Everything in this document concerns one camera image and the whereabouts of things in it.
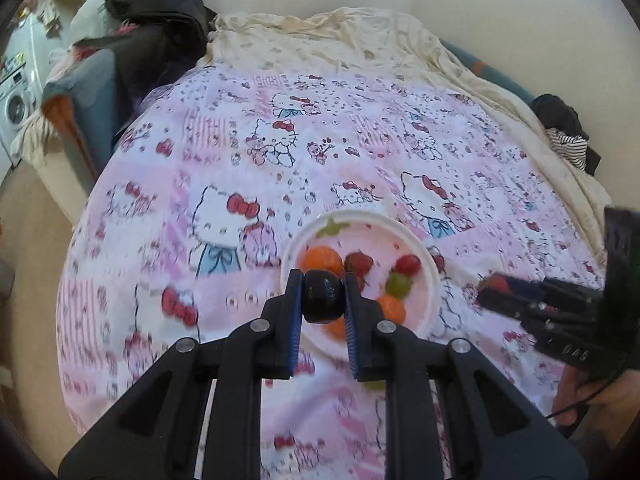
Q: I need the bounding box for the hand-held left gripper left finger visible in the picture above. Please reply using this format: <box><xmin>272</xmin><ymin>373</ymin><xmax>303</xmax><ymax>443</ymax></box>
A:
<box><xmin>57</xmin><ymin>269</ymin><xmax>305</xmax><ymax>480</ymax></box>

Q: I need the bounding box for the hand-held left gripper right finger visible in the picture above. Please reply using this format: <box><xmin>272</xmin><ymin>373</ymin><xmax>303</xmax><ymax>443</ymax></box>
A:
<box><xmin>342</xmin><ymin>274</ymin><xmax>586</xmax><ymax>480</ymax></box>

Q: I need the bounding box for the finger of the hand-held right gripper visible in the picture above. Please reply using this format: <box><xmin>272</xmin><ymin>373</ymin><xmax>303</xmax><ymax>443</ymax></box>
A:
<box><xmin>475</xmin><ymin>273</ymin><xmax>607</xmax><ymax>318</ymax></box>
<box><xmin>519</xmin><ymin>312</ymin><xmax>603</xmax><ymax>367</ymax></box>

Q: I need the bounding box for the large orange mandarin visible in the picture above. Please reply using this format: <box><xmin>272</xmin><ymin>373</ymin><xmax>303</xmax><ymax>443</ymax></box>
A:
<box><xmin>322</xmin><ymin>317</ymin><xmax>348</xmax><ymax>342</ymax></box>

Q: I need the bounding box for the dark purple plum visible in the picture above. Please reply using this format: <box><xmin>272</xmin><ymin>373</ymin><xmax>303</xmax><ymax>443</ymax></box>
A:
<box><xmin>302</xmin><ymin>269</ymin><xmax>347</xmax><ymax>325</ymax></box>

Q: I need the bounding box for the small orange mandarin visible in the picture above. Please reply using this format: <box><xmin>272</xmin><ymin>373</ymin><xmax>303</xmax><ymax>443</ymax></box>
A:
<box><xmin>303</xmin><ymin>246</ymin><xmax>345</xmax><ymax>275</ymax></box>
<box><xmin>376</xmin><ymin>294</ymin><xmax>408</xmax><ymax>326</ymax></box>

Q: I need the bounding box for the green round fruit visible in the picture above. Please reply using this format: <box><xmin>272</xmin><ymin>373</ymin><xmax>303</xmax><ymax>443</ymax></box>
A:
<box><xmin>385</xmin><ymin>272</ymin><xmax>413</xmax><ymax>297</ymax></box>

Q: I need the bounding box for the dark red fruit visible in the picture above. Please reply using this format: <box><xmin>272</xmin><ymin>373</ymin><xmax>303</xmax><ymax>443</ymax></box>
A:
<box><xmin>344</xmin><ymin>252</ymin><xmax>375</xmax><ymax>291</ymax></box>

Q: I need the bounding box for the white round plate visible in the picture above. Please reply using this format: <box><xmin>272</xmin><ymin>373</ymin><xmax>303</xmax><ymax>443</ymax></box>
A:
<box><xmin>280</xmin><ymin>210</ymin><xmax>442</xmax><ymax>356</ymax></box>

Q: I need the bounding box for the bright red fruit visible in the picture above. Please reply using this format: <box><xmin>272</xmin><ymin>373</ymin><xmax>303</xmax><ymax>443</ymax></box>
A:
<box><xmin>395</xmin><ymin>254</ymin><xmax>422</xmax><ymax>277</ymax></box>

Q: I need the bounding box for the person's right hand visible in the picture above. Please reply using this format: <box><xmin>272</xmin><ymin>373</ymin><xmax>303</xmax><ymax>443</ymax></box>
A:
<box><xmin>554</xmin><ymin>364</ymin><xmax>640</xmax><ymax>433</ymax></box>

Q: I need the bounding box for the black white striped garment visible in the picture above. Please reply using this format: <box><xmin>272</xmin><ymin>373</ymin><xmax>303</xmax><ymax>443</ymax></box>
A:
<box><xmin>545</xmin><ymin>129</ymin><xmax>589</xmax><ymax>171</ymax></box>

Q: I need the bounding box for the pink cat print blanket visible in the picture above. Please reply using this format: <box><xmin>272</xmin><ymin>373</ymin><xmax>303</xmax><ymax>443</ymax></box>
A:
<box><xmin>55</xmin><ymin>65</ymin><xmax>608</xmax><ymax>480</ymax></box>

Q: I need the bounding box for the black cloth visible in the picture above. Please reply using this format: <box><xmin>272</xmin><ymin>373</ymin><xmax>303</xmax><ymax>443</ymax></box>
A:
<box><xmin>530</xmin><ymin>94</ymin><xmax>602</xmax><ymax>177</ymax></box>

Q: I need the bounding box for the blue mattress edge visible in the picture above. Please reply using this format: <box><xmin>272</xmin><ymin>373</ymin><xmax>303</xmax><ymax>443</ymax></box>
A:
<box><xmin>440</xmin><ymin>37</ymin><xmax>537</xmax><ymax>107</ymax></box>

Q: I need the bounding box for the cream bed sheet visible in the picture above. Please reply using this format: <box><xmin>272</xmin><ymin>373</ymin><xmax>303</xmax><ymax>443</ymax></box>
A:
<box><xmin>197</xmin><ymin>7</ymin><xmax>613</xmax><ymax>256</ymax></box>

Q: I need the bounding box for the blue and orange cushion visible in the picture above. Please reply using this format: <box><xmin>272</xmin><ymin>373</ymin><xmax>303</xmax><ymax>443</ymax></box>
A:
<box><xmin>42</xmin><ymin>47</ymin><xmax>120</xmax><ymax>187</ymax></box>

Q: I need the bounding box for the cream fringed cloth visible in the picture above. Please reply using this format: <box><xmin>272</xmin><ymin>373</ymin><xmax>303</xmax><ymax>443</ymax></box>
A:
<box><xmin>10</xmin><ymin>109</ymin><xmax>57</xmax><ymax>167</ymax></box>

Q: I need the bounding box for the black jacket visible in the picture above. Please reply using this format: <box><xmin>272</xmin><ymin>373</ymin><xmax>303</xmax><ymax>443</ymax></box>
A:
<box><xmin>105</xmin><ymin>0</ymin><xmax>217</xmax><ymax>126</ymax></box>

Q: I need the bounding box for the white washing machine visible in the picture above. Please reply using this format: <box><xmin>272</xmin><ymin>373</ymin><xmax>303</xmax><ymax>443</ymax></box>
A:
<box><xmin>0</xmin><ymin>67</ymin><xmax>37</xmax><ymax>161</ymax></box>

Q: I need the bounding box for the white plastic bag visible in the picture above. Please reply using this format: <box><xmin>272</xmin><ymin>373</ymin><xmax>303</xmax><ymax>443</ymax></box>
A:
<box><xmin>70</xmin><ymin>0</ymin><xmax>109</xmax><ymax>37</ymax></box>

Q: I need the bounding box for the white refrigerator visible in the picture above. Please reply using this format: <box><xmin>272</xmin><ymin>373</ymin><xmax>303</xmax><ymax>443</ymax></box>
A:
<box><xmin>5</xmin><ymin>10</ymin><xmax>57</xmax><ymax>92</ymax></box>

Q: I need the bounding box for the black cable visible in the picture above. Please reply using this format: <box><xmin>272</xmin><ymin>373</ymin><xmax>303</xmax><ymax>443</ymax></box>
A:
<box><xmin>545</xmin><ymin>375</ymin><xmax>626</xmax><ymax>428</ymax></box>

